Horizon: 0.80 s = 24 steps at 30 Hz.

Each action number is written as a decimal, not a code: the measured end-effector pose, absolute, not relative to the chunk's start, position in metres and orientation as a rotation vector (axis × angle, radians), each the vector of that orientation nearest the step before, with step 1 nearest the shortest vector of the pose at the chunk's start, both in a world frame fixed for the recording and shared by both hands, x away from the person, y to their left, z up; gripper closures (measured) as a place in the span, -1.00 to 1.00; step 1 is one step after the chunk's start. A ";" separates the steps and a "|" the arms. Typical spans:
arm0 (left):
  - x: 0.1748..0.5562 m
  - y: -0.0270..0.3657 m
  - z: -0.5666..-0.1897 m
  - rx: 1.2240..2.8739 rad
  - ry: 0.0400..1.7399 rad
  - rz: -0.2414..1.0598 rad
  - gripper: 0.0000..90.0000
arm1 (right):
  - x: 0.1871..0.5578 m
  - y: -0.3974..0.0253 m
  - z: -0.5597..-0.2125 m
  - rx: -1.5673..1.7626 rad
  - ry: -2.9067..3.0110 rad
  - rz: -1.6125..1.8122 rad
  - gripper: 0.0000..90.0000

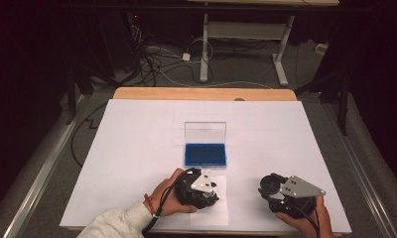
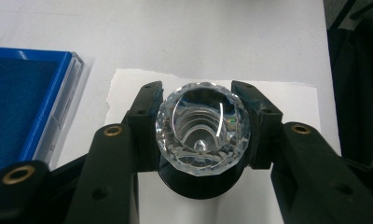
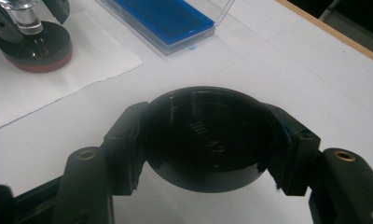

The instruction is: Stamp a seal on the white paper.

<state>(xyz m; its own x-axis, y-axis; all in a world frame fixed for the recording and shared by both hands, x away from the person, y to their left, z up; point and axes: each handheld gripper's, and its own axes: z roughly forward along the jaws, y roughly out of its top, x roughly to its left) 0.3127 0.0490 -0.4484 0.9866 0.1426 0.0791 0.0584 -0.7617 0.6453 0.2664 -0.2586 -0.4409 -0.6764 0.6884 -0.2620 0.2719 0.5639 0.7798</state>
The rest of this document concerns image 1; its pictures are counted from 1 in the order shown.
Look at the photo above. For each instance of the black metal stand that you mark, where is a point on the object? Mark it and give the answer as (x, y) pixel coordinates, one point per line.
(70, 99)
(343, 102)

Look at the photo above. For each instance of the person's left hand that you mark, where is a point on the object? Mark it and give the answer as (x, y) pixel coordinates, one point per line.
(168, 198)

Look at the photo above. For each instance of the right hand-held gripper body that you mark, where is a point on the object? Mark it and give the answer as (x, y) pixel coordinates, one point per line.
(300, 191)

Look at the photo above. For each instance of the white power strip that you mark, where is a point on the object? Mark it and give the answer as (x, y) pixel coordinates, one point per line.
(321, 49)

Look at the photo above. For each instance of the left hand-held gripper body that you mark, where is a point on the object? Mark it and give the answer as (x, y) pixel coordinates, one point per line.
(196, 188)

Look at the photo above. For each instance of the aluminium floor rail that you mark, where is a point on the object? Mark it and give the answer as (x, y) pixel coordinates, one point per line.
(44, 172)
(362, 178)

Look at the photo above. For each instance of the large white board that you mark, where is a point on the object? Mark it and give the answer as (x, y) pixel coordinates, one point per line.
(133, 139)

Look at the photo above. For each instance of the person's right hand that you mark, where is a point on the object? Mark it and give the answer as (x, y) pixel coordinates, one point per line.
(305, 228)

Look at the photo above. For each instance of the red wristband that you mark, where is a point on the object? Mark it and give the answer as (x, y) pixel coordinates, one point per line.
(149, 202)

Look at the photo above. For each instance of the white metal desk frame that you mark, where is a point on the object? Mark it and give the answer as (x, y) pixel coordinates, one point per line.
(204, 49)

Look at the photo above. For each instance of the white paper sheet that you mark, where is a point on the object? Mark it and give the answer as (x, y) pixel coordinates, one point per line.
(221, 211)

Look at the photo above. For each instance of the wooden table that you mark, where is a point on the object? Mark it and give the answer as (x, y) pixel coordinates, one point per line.
(203, 94)

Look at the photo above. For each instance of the black round stamp cap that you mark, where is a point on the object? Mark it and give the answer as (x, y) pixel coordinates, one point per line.
(272, 185)

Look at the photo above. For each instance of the blue ink pad case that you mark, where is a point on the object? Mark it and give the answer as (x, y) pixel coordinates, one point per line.
(205, 154)

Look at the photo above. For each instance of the small white power adapter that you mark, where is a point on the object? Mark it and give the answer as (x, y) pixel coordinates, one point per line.
(186, 57)

